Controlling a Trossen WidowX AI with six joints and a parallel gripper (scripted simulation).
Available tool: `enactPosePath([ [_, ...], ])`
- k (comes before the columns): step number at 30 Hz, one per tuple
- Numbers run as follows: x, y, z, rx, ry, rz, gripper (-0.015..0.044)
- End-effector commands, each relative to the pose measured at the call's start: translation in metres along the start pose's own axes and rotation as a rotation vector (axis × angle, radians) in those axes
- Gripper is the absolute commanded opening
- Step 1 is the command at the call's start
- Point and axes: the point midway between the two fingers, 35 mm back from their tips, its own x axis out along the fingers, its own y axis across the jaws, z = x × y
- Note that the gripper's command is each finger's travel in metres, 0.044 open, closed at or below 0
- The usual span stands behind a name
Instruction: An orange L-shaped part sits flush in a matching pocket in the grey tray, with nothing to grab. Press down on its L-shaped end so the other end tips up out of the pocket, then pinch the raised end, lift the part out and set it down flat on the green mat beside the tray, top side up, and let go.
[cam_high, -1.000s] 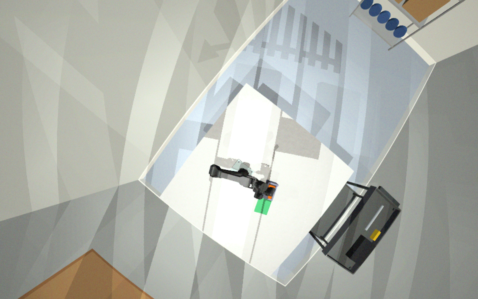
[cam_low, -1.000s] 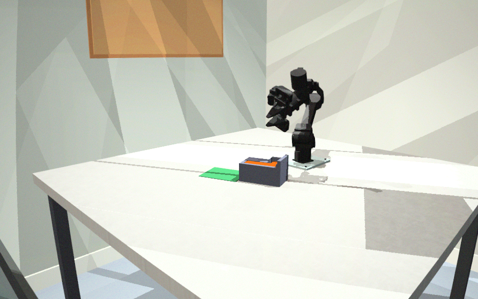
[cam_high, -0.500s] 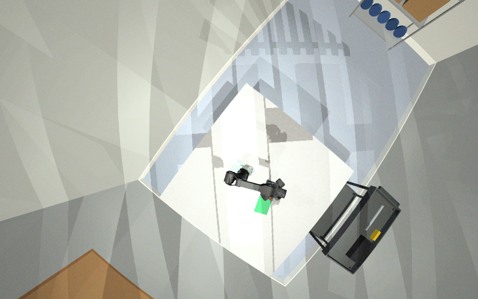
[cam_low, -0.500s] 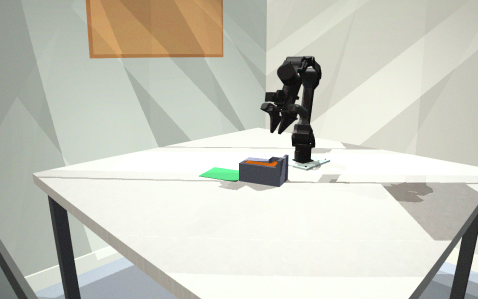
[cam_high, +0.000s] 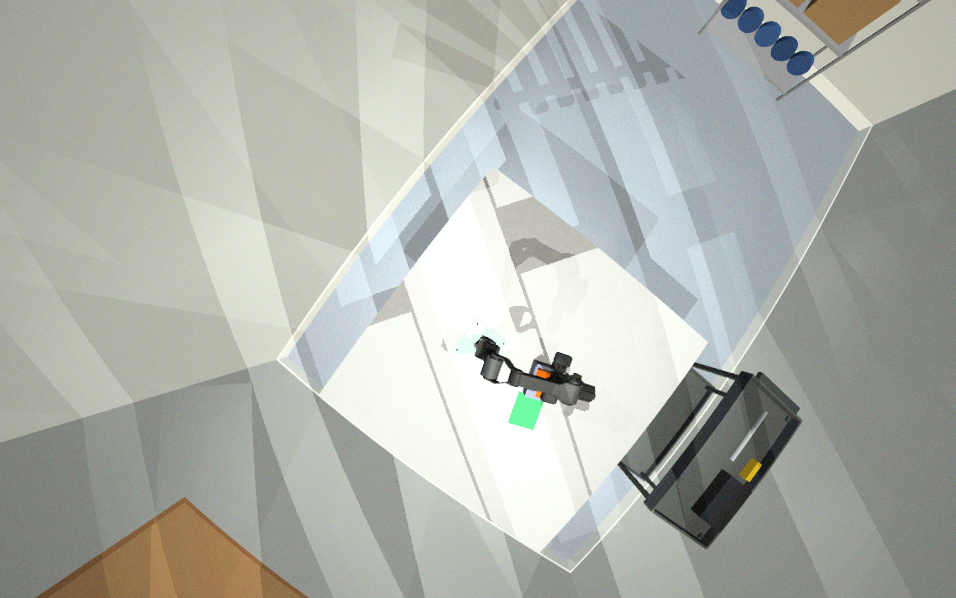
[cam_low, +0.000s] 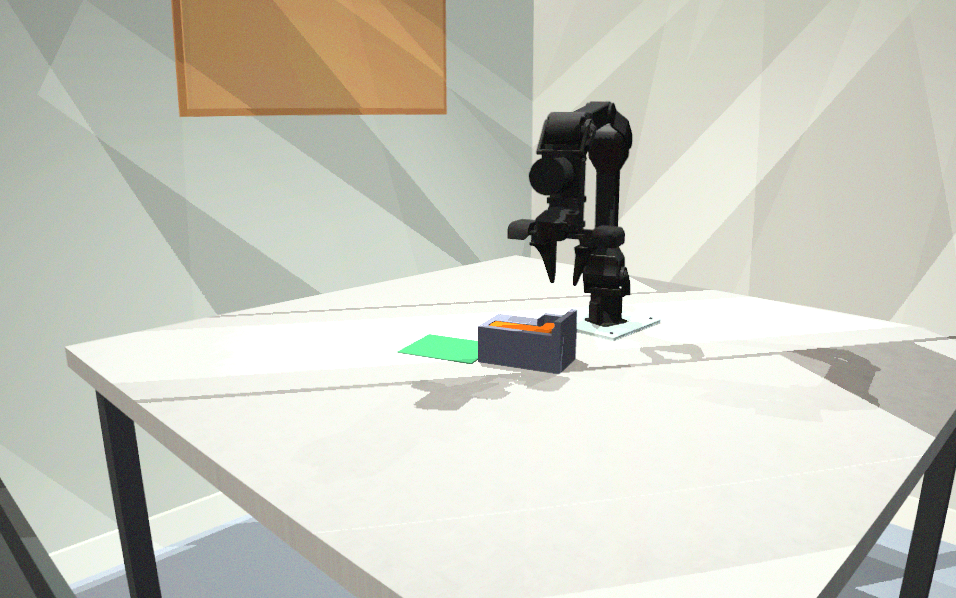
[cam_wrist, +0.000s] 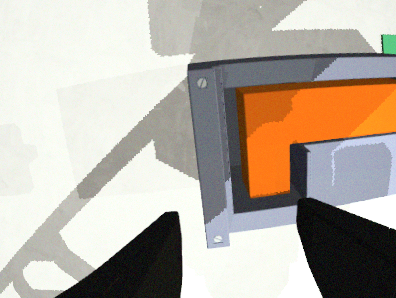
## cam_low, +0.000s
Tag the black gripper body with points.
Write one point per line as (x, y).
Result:
(601, 236)

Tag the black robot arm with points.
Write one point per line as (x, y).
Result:
(599, 129)

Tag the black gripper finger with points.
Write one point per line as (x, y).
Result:
(582, 255)
(548, 252)

